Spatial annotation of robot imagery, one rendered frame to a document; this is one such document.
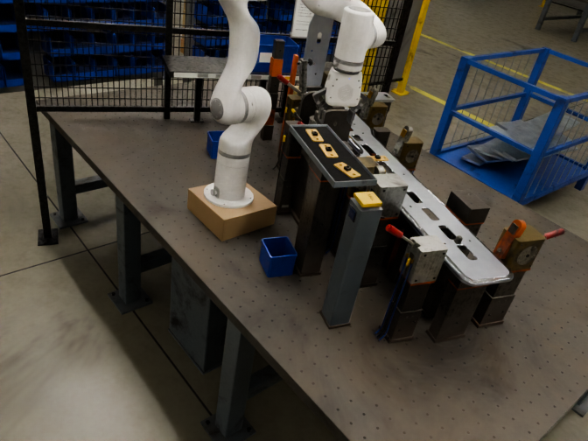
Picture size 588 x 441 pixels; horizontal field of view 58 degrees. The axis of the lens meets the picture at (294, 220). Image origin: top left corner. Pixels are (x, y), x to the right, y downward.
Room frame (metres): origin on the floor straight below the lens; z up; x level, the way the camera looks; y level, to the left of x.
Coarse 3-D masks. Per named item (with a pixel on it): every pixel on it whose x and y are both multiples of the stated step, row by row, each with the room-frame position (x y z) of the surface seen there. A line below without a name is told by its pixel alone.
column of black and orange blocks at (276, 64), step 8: (280, 40) 2.45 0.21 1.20; (280, 48) 2.44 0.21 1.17; (272, 56) 2.45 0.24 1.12; (280, 56) 2.44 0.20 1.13; (272, 64) 2.43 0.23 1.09; (280, 64) 2.44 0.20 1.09; (272, 72) 2.43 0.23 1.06; (280, 72) 2.44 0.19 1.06; (272, 80) 2.43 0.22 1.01; (272, 88) 2.43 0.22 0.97; (272, 96) 2.43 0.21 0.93; (272, 104) 2.44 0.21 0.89; (272, 112) 2.44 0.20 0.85; (272, 120) 2.44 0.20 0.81; (264, 128) 2.43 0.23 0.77; (272, 128) 2.44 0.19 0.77; (264, 136) 2.43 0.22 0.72
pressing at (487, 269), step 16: (352, 128) 2.08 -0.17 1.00; (368, 128) 2.11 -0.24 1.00; (352, 144) 1.93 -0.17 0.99; (368, 144) 1.95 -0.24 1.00; (400, 176) 1.73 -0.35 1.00; (416, 192) 1.63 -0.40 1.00; (416, 208) 1.52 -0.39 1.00; (432, 208) 1.54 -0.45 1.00; (416, 224) 1.41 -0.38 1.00; (432, 224) 1.44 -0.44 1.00; (448, 224) 1.46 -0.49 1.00; (464, 224) 1.48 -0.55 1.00; (448, 240) 1.36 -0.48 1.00; (464, 240) 1.38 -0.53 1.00; (448, 256) 1.27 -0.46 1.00; (464, 256) 1.29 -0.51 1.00; (480, 256) 1.31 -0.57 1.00; (496, 256) 1.33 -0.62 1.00; (464, 272) 1.21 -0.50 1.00; (480, 272) 1.23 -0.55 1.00; (496, 272) 1.24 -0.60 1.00; (512, 272) 1.26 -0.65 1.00
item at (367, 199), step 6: (354, 192) 1.26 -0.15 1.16; (360, 192) 1.27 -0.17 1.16; (366, 192) 1.27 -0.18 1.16; (372, 192) 1.28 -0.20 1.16; (360, 198) 1.24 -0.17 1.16; (366, 198) 1.24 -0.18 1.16; (372, 198) 1.25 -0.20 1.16; (378, 198) 1.26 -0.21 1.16; (360, 204) 1.22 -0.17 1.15; (366, 204) 1.21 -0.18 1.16; (372, 204) 1.22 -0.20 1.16; (378, 204) 1.23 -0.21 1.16
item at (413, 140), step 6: (414, 138) 1.99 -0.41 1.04; (408, 144) 1.93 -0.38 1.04; (414, 144) 1.94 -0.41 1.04; (420, 144) 1.95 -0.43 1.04; (402, 150) 1.93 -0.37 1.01; (408, 150) 1.93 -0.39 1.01; (414, 150) 1.94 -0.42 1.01; (420, 150) 1.96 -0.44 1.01; (402, 156) 1.93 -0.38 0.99; (408, 156) 1.93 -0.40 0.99; (414, 156) 1.95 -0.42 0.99; (402, 162) 1.93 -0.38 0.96; (408, 162) 1.94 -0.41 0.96; (414, 162) 1.95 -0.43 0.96; (408, 168) 1.94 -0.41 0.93; (414, 168) 1.96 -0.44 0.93
